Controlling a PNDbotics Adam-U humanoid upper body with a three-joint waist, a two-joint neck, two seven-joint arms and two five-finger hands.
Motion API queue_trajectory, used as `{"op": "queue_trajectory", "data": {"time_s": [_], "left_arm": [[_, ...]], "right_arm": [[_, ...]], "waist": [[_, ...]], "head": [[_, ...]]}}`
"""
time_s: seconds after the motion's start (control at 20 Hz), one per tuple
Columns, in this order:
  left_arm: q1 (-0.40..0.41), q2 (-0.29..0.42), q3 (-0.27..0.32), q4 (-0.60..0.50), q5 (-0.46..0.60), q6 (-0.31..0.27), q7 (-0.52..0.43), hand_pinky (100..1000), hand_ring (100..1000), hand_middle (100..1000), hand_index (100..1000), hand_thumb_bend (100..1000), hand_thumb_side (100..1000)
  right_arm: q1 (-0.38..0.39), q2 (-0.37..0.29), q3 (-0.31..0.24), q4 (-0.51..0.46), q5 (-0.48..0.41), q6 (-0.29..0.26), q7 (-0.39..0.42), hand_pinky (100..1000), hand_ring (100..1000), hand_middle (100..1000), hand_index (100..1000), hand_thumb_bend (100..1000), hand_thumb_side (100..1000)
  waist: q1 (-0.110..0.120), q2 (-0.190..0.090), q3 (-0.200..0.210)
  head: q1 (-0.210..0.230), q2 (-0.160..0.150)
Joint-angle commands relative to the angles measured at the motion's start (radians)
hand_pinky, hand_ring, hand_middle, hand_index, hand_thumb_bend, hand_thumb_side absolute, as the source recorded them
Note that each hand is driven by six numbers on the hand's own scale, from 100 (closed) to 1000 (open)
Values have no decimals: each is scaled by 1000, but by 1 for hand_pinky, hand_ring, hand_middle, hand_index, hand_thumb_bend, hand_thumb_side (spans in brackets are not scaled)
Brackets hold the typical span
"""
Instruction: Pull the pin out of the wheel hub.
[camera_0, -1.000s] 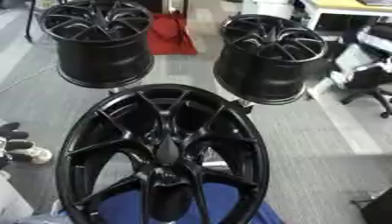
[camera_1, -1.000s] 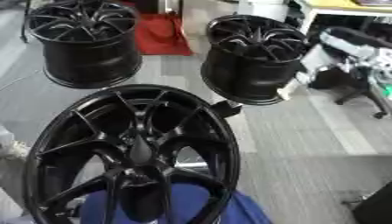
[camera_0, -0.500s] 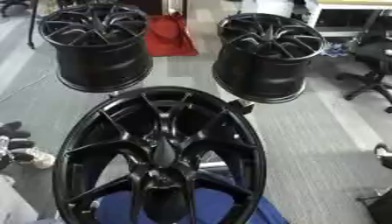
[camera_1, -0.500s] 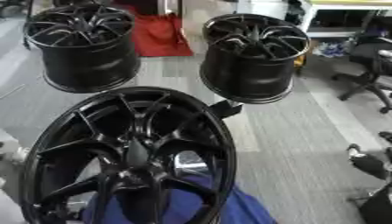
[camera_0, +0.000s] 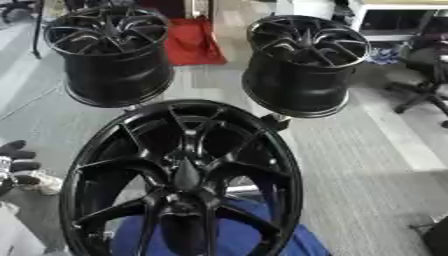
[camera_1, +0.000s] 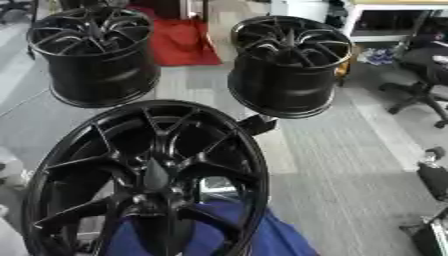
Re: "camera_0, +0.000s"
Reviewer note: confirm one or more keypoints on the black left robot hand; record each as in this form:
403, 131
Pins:
20, 165

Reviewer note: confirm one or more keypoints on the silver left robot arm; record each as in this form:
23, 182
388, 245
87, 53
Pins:
17, 230

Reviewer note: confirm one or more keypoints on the black deep barrel wheel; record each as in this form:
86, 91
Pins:
116, 76
294, 88

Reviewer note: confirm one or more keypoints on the large black spoked wheel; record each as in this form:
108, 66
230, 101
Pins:
189, 176

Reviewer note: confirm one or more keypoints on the black thin pole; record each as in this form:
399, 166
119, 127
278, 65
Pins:
38, 30

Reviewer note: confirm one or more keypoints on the black swivel chair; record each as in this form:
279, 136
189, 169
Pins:
14, 10

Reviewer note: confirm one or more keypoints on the red covered table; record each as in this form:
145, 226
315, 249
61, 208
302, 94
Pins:
192, 46

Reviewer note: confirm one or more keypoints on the blue and white bag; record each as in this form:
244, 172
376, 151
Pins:
385, 55

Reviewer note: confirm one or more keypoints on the white desk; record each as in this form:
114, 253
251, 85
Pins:
396, 20

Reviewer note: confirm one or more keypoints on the black office chair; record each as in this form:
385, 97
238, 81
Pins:
426, 60

